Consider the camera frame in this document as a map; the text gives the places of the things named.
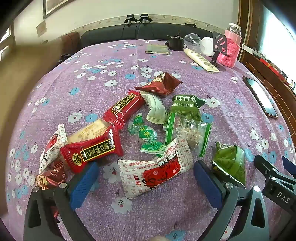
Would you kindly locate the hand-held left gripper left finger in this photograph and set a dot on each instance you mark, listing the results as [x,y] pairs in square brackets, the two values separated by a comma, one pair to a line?
[84,183]

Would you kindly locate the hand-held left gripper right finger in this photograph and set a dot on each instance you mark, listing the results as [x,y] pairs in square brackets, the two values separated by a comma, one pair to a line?
[208,185]

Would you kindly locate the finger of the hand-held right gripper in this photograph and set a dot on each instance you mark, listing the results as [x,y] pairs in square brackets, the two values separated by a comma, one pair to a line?
[289,163]
[263,165]

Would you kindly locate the green pyramid packet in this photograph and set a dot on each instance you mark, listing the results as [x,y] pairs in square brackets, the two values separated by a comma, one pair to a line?
[229,164]

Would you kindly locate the dark red foil packet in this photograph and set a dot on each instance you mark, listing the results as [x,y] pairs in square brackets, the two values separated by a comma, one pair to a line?
[52,177]

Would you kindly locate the red pastry packet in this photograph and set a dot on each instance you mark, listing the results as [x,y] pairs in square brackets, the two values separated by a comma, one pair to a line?
[92,148]

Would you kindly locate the small white red-print packet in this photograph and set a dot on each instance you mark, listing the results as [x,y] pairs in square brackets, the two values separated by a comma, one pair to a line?
[52,148]

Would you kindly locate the clear green-edged packet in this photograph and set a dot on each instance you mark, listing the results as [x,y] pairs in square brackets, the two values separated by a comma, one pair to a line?
[189,135]

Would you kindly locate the large white red-print packet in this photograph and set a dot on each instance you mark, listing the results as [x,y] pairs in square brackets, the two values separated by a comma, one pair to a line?
[152,176]

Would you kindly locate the green twisted candy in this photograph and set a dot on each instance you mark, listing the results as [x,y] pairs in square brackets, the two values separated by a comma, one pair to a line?
[145,135]

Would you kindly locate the green pea packet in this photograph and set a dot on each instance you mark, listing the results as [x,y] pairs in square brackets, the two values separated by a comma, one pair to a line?
[187,105]

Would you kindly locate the long red candy packet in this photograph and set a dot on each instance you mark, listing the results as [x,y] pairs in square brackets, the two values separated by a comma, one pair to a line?
[126,107]

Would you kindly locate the black smartphone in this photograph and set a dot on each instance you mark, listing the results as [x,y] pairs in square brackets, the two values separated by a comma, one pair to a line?
[260,97]

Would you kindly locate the wooden cabinet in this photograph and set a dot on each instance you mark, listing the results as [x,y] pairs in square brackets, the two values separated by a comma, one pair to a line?
[272,71]

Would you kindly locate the white and green packet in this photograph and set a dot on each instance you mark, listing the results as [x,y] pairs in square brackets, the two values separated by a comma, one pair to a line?
[156,107]

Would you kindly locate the dark red pyramid packet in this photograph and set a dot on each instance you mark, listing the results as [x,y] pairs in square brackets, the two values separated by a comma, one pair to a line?
[159,84]

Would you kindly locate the purple floral tablecloth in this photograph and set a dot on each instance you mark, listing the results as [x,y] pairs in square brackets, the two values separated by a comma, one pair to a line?
[104,67]

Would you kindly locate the cream tube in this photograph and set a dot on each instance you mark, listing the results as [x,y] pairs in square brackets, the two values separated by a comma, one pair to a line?
[201,60]

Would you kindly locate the jar with pink knitted sleeve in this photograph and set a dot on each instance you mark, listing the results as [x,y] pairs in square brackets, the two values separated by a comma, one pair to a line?
[232,46]

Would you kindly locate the black phone stand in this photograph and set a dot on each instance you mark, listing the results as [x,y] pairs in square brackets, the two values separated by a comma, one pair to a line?
[218,46]

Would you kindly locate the white cup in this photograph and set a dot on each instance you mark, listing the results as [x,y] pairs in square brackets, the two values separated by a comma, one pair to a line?
[207,46]

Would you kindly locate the window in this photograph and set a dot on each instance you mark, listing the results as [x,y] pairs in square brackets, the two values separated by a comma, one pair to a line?
[281,30]

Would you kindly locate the brown cushion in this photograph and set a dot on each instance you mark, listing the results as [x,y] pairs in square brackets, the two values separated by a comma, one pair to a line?
[69,40]

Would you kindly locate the clear glass cup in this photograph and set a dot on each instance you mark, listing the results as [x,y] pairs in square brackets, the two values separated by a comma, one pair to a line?
[192,40]

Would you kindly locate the black container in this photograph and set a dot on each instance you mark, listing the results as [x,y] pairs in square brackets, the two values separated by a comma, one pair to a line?
[175,42]

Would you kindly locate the black sofa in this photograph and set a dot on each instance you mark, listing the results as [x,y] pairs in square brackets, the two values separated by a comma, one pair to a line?
[111,32]

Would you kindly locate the black clip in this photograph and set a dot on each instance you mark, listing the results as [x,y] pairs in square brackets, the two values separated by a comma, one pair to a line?
[144,17]
[130,18]

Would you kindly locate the framed picture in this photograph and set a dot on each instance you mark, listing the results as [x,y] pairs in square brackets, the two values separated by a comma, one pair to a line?
[57,7]

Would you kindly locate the paper note on wall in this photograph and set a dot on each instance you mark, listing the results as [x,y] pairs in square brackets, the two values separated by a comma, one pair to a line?
[41,28]

